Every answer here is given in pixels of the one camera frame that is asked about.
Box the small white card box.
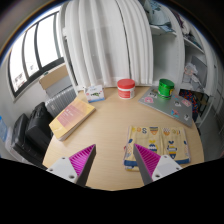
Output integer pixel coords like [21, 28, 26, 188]
[84, 85, 105, 103]

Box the white shelf unit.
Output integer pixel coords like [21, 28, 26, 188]
[141, 0, 218, 126]

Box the grey laptop with stickers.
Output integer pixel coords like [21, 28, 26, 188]
[139, 87, 193, 127]

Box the black suitcase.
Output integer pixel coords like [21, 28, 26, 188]
[11, 114, 45, 168]

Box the yellow pink book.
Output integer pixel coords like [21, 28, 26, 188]
[49, 98, 95, 141]

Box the white curtain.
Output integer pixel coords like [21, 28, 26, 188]
[59, 0, 153, 90]

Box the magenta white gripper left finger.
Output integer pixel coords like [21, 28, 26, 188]
[47, 144, 96, 187]

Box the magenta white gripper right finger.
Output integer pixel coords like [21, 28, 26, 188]
[133, 144, 182, 185]

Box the yellow patterned folded towel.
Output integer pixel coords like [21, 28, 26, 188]
[123, 126, 190, 171]

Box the black bag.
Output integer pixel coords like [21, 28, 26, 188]
[25, 102, 53, 152]

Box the white radiator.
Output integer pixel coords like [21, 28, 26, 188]
[45, 86, 76, 117]

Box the cardboard box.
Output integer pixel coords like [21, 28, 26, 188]
[39, 64, 68, 90]

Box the white jar red lid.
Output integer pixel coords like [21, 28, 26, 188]
[117, 79, 135, 99]

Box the green tin can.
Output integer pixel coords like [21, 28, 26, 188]
[158, 79, 174, 99]

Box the black framed window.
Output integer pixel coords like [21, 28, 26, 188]
[8, 8, 64, 98]

